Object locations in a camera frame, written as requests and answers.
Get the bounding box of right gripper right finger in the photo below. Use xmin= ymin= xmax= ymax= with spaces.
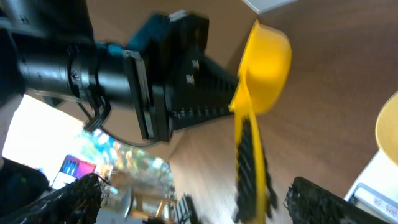
xmin=285 ymin=177 xmax=385 ymax=224

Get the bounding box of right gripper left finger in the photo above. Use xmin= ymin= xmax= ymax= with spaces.
xmin=1 ymin=173 xmax=103 ymax=224

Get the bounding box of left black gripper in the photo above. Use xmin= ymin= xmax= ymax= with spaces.
xmin=125 ymin=11 xmax=238 ymax=142

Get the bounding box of yellow measuring scoop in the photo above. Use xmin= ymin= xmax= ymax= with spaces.
xmin=229 ymin=21 xmax=292 ymax=224

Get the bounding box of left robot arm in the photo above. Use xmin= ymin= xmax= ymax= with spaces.
xmin=1 ymin=0 xmax=238 ymax=142

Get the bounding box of white digital kitchen scale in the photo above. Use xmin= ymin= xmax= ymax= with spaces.
xmin=344 ymin=150 xmax=397 ymax=223

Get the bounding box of yellow plastic bowl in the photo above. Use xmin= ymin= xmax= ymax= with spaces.
xmin=375 ymin=92 xmax=398 ymax=166

